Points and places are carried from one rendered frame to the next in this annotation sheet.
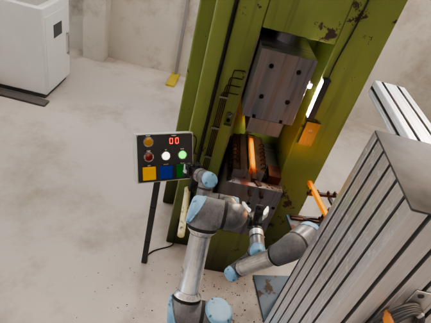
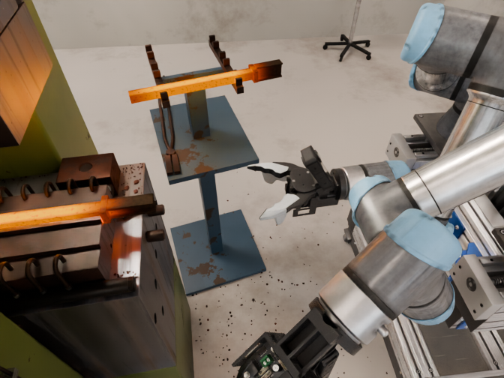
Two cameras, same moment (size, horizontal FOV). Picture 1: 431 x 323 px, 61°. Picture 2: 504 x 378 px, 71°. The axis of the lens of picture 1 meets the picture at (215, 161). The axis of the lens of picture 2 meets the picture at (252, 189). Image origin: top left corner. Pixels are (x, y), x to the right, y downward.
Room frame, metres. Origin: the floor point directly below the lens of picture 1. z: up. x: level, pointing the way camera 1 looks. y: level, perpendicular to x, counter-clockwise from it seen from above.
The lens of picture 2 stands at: (1.61, 0.22, 1.55)
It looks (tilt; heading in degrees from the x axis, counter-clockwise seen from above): 48 degrees down; 267
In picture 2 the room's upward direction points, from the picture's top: straight up
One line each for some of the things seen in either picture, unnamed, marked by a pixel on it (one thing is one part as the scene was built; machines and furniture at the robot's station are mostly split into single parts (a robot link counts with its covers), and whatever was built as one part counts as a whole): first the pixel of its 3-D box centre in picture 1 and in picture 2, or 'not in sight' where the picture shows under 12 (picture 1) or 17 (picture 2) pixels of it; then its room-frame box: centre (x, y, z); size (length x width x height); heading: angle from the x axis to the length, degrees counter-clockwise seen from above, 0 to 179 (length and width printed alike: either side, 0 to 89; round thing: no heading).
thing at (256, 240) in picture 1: (256, 247); (381, 179); (1.28, -0.32, 0.98); 0.11 x 0.08 x 0.09; 7
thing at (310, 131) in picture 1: (308, 133); not in sight; (2.05, -0.52, 1.27); 0.09 x 0.02 x 0.17; 97
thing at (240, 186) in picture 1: (244, 184); (54, 284); (2.11, -0.25, 0.69); 0.56 x 0.38 x 0.45; 7
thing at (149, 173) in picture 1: (149, 173); not in sight; (1.57, 0.34, 1.01); 0.07 x 0.05 x 0.07; 122
